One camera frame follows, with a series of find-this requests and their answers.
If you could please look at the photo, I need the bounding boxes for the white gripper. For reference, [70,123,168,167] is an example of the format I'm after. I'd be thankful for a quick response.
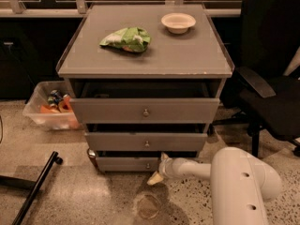
[147,152,174,186]

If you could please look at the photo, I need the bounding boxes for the grey bottom drawer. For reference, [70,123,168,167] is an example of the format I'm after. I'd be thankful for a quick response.
[95,151,201,173]

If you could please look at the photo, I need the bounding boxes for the grey drawer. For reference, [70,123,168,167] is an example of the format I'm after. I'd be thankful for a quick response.
[68,82,220,125]
[95,151,201,173]
[85,124,207,151]

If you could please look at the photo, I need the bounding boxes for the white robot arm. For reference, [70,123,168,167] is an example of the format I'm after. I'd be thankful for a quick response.
[147,147,282,225]

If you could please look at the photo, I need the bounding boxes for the grey middle drawer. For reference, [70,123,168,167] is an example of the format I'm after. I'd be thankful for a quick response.
[85,124,207,151]

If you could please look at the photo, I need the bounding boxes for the grey top drawer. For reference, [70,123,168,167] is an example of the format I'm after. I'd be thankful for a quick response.
[68,82,220,125]

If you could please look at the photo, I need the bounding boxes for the grey drawer cabinet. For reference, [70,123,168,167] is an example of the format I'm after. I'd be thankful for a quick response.
[58,5,233,158]

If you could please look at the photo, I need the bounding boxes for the soda can behind cabinet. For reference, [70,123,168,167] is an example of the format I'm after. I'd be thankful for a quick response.
[87,148,98,168]

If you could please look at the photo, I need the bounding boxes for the orange item in bin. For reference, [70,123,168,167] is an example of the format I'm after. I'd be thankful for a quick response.
[39,97,72,113]

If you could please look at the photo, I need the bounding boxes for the clear plastic storage bin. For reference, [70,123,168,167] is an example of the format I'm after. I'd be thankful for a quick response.
[23,81,82,130]

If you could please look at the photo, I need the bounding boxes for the black office chair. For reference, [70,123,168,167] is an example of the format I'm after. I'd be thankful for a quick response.
[220,0,300,156]

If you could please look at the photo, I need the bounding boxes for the cans in bin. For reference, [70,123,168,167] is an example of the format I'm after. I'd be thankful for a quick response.
[48,89,63,106]

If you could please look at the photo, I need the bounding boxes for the black metal stand leg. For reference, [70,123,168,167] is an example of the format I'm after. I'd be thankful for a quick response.
[0,151,63,225]

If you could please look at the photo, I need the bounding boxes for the green chip bag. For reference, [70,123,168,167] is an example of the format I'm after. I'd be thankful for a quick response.
[99,27,151,53]

